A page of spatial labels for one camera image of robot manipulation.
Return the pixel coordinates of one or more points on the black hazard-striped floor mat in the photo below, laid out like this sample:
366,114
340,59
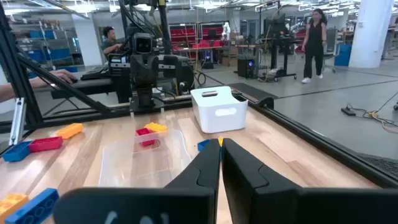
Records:
252,91

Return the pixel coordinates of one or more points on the shelf with blue bins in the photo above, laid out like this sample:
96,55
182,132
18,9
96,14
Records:
46,46

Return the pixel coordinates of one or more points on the black computer with blue light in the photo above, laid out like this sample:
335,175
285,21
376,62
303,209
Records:
247,67

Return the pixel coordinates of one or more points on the black equipment stand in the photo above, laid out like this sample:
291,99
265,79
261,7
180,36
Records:
276,46

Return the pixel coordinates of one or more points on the blue toy block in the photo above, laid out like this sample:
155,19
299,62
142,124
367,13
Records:
202,145
34,207
16,152

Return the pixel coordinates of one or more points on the red toy block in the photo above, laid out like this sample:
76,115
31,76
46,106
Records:
46,144
144,133

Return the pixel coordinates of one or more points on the blue container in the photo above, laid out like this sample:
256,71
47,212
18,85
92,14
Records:
343,54

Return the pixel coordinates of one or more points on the person's hand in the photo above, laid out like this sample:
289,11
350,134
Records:
62,76

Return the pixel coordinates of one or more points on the orange toy block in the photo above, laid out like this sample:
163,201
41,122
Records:
70,131

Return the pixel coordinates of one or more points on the silver aluminium bar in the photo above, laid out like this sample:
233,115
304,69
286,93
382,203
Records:
17,121

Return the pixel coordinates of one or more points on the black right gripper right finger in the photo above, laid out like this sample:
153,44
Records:
280,202

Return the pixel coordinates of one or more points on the white humanoid figure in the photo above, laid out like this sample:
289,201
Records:
226,31

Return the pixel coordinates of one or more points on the person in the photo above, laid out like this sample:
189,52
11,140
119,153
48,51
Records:
109,42
314,40

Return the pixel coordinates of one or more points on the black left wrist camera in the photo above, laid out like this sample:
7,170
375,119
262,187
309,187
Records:
143,43

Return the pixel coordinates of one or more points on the red storage bin rack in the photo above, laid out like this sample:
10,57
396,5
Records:
213,31
183,35

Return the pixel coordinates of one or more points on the white pillar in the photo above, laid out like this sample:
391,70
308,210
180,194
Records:
371,31
87,40

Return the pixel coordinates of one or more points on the white plastic bin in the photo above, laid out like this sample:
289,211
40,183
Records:
217,121

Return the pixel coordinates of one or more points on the dark grey desk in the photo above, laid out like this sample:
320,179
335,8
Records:
93,85

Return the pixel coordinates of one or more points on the person's forearm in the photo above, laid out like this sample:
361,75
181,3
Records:
18,88

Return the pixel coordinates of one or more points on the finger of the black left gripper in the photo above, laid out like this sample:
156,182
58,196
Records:
150,97
141,97

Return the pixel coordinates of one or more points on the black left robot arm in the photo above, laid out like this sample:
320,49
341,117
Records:
175,73

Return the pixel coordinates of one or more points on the clear plastic bin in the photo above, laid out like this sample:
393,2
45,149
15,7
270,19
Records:
140,168

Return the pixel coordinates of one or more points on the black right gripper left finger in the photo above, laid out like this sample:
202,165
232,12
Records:
140,205

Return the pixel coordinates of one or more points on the black power strip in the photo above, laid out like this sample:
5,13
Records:
347,111

